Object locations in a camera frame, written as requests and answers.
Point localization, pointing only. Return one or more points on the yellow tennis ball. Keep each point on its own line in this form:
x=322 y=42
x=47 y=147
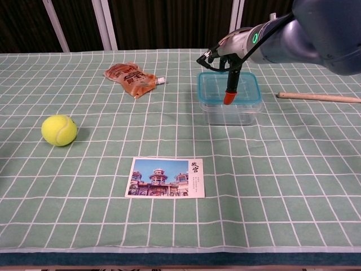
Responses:
x=59 y=130

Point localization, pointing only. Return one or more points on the clear plastic container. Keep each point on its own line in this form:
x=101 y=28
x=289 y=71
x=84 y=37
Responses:
x=225 y=115

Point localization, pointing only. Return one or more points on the palace photo postcard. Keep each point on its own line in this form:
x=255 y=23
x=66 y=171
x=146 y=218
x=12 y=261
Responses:
x=163 y=178

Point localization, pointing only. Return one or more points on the blue translucent plastic lid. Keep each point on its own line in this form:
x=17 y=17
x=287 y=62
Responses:
x=211 y=87

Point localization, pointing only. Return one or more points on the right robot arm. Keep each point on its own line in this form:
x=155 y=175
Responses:
x=310 y=34

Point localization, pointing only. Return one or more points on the white aluminium frame post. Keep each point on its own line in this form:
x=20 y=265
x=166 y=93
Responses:
x=105 y=25
x=237 y=14
x=55 y=25

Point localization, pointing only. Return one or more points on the orange sauce pouch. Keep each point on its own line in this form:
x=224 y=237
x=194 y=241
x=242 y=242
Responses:
x=132 y=79

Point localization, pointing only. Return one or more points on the wooden stick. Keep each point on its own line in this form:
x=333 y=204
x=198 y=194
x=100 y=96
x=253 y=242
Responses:
x=316 y=97

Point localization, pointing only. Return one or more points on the dark blue table underlay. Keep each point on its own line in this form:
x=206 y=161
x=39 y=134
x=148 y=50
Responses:
x=180 y=259

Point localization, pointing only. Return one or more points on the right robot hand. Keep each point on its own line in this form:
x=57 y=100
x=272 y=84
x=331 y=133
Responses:
x=234 y=42

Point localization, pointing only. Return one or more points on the green checked tablecloth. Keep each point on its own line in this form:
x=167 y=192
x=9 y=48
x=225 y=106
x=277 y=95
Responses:
x=84 y=220

